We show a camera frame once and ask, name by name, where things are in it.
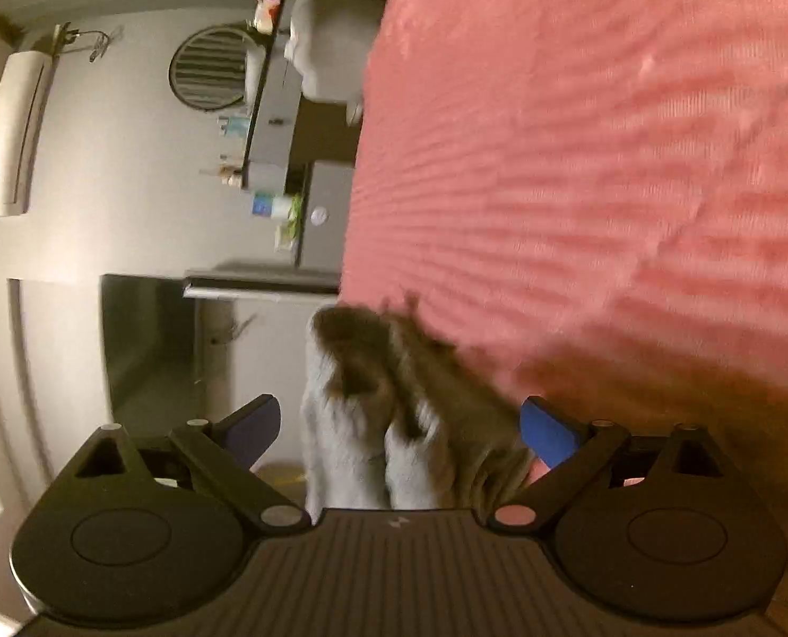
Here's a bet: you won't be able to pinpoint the dangling black cables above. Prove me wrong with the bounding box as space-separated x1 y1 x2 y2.
211 315 257 348

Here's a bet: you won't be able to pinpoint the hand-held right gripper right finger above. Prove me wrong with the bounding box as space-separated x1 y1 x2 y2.
490 395 730 536

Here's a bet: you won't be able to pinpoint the black wall television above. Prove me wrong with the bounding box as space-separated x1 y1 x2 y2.
98 273 199 429

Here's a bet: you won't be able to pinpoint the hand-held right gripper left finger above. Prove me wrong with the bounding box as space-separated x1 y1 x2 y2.
72 393 311 536

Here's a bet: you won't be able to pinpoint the grey bedside cabinet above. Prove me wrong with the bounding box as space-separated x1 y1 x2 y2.
294 160 356 271

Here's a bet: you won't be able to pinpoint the blue and white tissue pack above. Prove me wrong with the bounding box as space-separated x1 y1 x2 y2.
251 191 293 221

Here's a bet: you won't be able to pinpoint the grey vanity desk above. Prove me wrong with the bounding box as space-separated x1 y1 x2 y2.
240 0 368 193

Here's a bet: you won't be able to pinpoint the red ribbed bedspread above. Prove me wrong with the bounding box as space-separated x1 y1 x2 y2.
337 0 788 631

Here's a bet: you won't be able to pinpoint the white wall air conditioner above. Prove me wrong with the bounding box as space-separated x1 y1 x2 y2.
0 49 55 219

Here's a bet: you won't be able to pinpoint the small figurines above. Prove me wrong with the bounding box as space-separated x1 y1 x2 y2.
201 156 244 188

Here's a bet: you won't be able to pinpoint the round vanity mirror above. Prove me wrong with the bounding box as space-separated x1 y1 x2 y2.
169 23 267 111

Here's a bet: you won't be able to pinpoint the pink plush toys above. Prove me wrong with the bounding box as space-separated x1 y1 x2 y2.
243 0 290 33

